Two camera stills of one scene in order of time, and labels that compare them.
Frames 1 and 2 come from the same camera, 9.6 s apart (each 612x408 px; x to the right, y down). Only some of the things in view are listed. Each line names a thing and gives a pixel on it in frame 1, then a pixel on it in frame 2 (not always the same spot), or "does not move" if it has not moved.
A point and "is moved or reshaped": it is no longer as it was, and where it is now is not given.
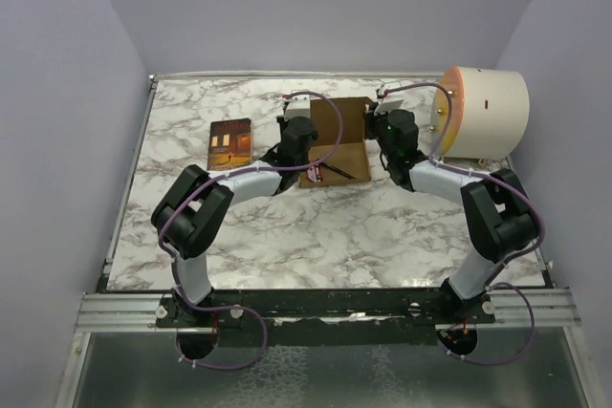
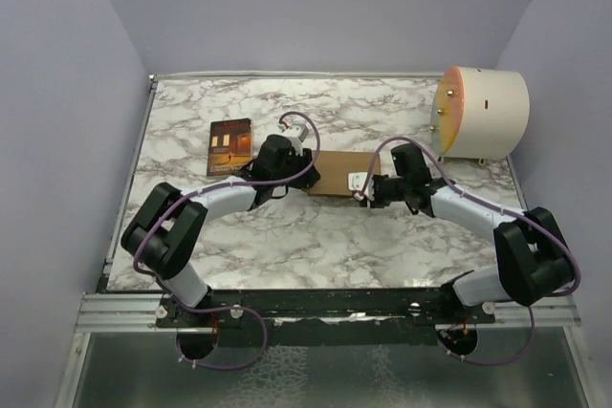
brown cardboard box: x=350 y=162 is moved or reshaped
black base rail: x=292 y=317 does not move
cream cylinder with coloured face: x=491 y=115 does not move
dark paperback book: x=229 y=143 does not move
